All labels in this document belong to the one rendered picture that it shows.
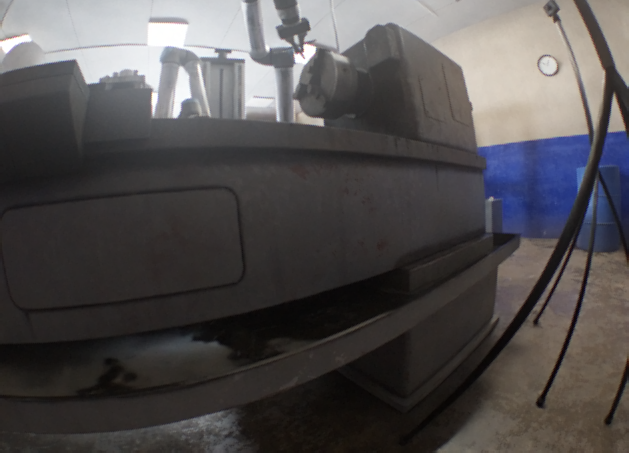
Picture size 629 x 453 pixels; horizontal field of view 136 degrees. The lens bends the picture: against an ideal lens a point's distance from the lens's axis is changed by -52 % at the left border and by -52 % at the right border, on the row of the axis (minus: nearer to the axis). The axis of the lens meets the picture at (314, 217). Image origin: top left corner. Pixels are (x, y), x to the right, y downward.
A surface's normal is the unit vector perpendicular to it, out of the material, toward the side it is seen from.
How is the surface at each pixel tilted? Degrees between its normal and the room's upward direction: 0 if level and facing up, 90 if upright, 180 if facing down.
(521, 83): 90
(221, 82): 90
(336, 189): 90
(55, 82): 90
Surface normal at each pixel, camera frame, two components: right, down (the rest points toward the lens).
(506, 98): -0.84, 0.09
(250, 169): 0.54, 0.01
